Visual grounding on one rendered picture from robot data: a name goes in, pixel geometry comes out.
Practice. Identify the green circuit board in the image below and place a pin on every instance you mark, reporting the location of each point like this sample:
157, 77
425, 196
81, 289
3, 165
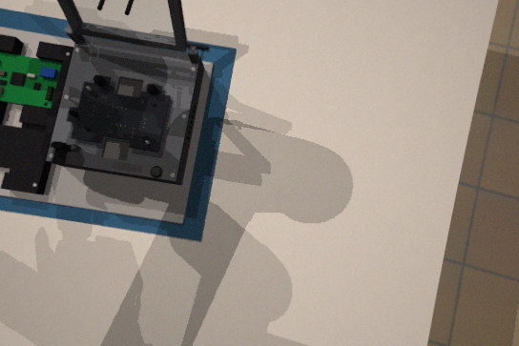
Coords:
27, 80

